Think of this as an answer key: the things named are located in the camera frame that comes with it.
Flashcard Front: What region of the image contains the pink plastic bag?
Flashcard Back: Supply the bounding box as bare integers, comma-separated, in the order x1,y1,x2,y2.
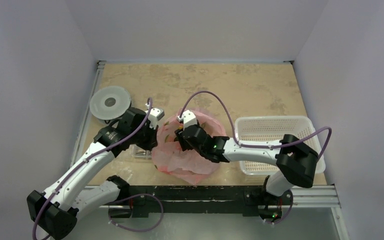
151,115,220,185

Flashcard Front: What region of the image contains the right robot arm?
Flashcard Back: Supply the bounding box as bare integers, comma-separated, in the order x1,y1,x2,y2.
174,124,319,204

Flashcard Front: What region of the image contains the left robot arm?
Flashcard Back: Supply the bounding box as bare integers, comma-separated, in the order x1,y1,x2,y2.
27,106,165,240

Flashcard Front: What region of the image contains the clear screw organizer box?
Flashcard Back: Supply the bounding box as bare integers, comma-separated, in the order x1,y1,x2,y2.
131,145,152,160

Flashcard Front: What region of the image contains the white round disc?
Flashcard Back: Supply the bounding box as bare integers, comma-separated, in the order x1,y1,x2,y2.
89,85,132,121

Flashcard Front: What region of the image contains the white perforated plastic basket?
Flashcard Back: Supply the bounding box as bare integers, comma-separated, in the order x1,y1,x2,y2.
235,115,316,176

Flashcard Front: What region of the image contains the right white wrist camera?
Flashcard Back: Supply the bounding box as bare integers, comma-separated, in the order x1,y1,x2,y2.
176,110,199,129

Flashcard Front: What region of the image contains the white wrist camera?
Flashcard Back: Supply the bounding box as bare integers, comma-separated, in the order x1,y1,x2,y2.
176,110,199,129
145,103,165,130

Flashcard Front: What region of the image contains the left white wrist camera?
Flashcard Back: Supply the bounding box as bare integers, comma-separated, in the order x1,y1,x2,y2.
145,103,165,130

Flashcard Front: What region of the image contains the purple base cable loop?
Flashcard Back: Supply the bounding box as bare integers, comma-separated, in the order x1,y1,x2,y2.
107,192,165,233

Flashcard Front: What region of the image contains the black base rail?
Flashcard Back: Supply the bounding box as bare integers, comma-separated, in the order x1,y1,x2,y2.
108,185,293,221

